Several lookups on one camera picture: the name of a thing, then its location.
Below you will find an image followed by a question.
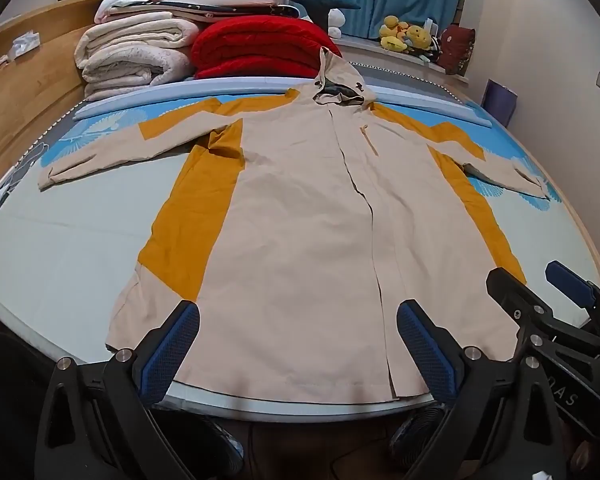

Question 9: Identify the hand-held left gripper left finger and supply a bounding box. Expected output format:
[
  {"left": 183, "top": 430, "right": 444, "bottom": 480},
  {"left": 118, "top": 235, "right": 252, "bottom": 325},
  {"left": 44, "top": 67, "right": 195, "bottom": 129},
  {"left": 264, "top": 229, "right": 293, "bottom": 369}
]
[{"left": 34, "top": 300, "right": 202, "bottom": 480}]

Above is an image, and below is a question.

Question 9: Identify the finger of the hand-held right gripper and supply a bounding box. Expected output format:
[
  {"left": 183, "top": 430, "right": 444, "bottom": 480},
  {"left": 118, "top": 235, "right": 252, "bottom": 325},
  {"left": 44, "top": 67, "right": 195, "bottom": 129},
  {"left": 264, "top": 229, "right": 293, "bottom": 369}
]
[
  {"left": 486, "top": 267, "right": 548, "bottom": 333},
  {"left": 545, "top": 260, "right": 600, "bottom": 312}
]

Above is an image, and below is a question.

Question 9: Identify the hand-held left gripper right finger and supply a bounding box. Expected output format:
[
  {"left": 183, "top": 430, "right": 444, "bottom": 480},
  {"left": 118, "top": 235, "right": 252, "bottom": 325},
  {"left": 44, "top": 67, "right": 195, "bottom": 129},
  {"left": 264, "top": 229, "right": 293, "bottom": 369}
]
[{"left": 396, "top": 300, "right": 570, "bottom": 480}]

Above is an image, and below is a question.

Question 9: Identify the beige and mustard hooded jacket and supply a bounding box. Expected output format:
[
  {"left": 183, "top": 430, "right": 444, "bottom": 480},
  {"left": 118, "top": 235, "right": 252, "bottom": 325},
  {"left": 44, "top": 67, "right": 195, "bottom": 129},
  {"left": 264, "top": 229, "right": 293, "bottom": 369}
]
[{"left": 37, "top": 46, "right": 551, "bottom": 403}]

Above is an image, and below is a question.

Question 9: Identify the person's right hand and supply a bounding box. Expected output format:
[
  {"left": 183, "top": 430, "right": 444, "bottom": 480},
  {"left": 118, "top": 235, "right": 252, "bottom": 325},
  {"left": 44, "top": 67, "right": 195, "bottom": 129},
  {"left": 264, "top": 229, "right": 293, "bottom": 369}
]
[{"left": 560, "top": 422, "right": 598, "bottom": 472}]

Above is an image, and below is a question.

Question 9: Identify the blue floral bed mat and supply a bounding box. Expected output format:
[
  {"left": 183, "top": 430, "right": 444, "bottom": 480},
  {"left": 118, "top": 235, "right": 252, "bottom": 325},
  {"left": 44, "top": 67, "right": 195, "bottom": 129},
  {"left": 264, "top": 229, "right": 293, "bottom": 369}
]
[{"left": 0, "top": 77, "right": 600, "bottom": 423}]

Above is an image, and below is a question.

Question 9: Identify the purple box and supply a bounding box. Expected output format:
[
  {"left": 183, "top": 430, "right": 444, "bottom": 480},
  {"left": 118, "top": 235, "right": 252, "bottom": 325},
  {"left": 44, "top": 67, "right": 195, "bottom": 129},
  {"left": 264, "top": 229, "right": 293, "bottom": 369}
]
[{"left": 482, "top": 78, "right": 519, "bottom": 127}]

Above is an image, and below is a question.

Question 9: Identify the dark red bag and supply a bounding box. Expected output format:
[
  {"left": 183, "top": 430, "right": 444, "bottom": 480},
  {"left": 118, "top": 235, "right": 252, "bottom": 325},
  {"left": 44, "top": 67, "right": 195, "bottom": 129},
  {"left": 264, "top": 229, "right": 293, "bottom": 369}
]
[{"left": 437, "top": 25, "right": 477, "bottom": 76}]

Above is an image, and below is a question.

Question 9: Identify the yellow plush toy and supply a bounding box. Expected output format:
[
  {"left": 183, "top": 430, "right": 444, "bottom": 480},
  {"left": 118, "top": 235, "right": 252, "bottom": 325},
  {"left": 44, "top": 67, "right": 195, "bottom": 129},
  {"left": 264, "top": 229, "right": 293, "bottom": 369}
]
[
  {"left": 406, "top": 25, "right": 435, "bottom": 55},
  {"left": 379, "top": 15, "right": 411, "bottom": 54}
]

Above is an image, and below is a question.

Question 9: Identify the white window ledge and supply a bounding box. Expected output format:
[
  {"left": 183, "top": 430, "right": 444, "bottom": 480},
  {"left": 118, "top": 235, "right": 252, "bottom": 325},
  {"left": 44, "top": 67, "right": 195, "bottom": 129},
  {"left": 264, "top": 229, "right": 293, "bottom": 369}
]
[{"left": 340, "top": 35, "right": 473, "bottom": 81}]

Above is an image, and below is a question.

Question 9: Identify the cream folded blanket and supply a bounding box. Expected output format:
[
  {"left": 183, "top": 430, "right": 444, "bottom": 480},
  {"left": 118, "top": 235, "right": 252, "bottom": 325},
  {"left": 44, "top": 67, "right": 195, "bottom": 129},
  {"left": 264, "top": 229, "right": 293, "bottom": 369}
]
[{"left": 75, "top": 11, "right": 201, "bottom": 67}]

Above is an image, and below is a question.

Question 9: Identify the red folded blanket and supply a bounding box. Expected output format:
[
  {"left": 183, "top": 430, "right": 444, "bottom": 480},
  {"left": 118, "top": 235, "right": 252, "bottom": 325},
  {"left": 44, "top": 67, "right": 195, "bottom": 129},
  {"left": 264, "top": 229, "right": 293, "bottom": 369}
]
[{"left": 191, "top": 16, "right": 344, "bottom": 80}]

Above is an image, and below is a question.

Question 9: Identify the white plush toy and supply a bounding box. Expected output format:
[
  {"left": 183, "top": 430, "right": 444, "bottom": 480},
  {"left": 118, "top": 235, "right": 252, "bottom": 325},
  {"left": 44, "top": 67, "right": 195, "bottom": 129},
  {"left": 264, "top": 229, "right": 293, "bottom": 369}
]
[{"left": 327, "top": 8, "right": 347, "bottom": 39}]

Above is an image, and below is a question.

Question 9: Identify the white crumpled tissue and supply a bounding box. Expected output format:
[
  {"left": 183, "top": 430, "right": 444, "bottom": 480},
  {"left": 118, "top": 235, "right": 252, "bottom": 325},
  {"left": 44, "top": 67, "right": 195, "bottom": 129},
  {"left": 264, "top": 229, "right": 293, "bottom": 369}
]
[{"left": 0, "top": 32, "right": 42, "bottom": 67}]

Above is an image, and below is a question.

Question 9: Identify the white bedding with navy trim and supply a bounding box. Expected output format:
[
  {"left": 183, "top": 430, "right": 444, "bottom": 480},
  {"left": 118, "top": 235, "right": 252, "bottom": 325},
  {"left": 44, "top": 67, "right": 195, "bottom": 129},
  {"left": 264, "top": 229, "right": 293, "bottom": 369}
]
[{"left": 192, "top": 2, "right": 302, "bottom": 25}]

